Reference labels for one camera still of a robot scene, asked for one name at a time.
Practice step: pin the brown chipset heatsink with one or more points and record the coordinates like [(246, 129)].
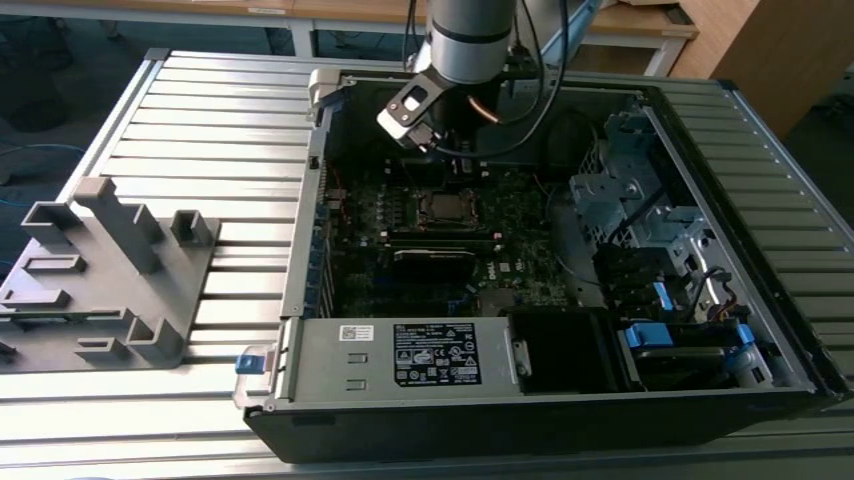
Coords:
[(499, 302)]

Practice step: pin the narrow blue drive clip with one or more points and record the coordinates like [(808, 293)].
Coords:
[(661, 295)]

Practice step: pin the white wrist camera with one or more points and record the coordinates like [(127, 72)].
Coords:
[(403, 107)]

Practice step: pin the beige case latch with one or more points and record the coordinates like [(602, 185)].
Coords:
[(327, 82)]

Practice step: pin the wooden desk white frame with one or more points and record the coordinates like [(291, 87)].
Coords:
[(634, 25)]

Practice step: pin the silver CPU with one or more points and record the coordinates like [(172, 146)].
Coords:
[(449, 206)]

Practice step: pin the blue power supply latch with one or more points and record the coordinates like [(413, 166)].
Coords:
[(250, 364)]

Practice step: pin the silver metal drive cage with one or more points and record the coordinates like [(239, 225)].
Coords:
[(601, 190)]

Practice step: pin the tall blue drive clip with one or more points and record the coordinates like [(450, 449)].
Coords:
[(744, 334)]

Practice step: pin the black RAM slot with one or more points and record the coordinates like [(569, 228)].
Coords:
[(441, 244), (441, 235)]

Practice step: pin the silver power supply unit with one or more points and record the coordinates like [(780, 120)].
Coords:
[(314, 370)]

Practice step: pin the wooden cabinet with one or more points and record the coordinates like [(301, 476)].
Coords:
[(768, 50)]

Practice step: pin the small black graphics card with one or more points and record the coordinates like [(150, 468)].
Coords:
[(434, 270)]

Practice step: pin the black open PC case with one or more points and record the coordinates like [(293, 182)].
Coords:
[(467, 430)]

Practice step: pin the grey plastic parts rack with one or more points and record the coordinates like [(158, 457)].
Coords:
[(174, 280)]

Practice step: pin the wide blue drive latch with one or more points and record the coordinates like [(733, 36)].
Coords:
[(647, 334)]

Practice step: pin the green motherboard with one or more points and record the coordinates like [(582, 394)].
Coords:
[(527, 250)]

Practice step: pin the black hard disk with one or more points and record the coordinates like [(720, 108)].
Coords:
[(674, 367)]

